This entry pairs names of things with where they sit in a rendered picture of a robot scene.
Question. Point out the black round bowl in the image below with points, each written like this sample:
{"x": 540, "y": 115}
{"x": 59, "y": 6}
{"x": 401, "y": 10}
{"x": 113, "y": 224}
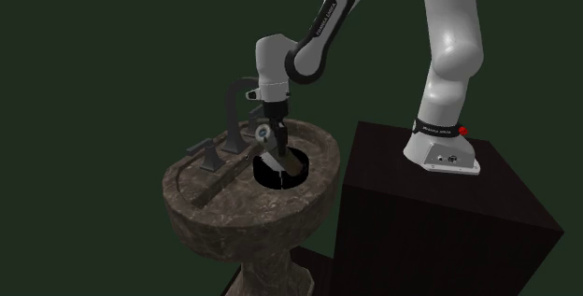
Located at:
{"x": 268, "y": 179}

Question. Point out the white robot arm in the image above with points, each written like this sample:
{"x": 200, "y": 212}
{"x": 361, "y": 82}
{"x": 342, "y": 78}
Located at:
{"x": 452, "y": 58}

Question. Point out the brown bottle with silver cap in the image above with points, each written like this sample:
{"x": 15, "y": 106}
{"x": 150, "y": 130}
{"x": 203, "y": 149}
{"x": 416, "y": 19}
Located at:
{"x": 294, "y": 164}

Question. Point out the dark robot stand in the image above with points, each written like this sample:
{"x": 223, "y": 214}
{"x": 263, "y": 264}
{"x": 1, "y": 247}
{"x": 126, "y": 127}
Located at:
{"x": 432, "y": 231}

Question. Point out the brown marble pedestal sink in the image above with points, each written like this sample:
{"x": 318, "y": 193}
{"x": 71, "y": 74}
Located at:
{"x": 237, "y": 222}

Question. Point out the dark grey faucet spout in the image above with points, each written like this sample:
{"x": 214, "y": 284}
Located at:
{"x": 233, "y": 117}

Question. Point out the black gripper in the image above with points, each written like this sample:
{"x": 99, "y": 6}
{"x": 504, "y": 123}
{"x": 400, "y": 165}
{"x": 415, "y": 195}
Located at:
{"x": 276, "y": 110}

